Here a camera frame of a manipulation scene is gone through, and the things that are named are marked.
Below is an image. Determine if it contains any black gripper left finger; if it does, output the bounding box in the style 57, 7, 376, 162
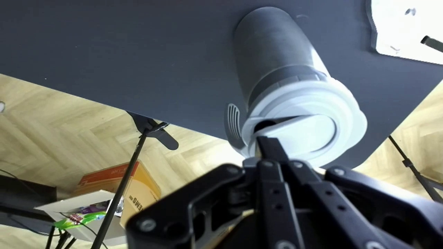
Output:
124, 136, 304, 249

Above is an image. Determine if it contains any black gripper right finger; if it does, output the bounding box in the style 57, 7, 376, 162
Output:
273, 137, 443, 249

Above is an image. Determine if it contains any silver flask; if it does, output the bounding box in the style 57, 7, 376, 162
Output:
224, 4, 369, 170

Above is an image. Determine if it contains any black boom pole stand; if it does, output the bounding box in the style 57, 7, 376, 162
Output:
386, 134, 443, 205

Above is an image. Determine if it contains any orange printed cardboard box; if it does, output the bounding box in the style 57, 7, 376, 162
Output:
72, 161, 163, 228

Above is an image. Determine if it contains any white printed paper sheet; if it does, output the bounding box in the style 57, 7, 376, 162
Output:
34, 190, 129, 244

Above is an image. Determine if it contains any black camera tripod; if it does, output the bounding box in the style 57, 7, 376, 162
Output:
90, 111, 180, 249

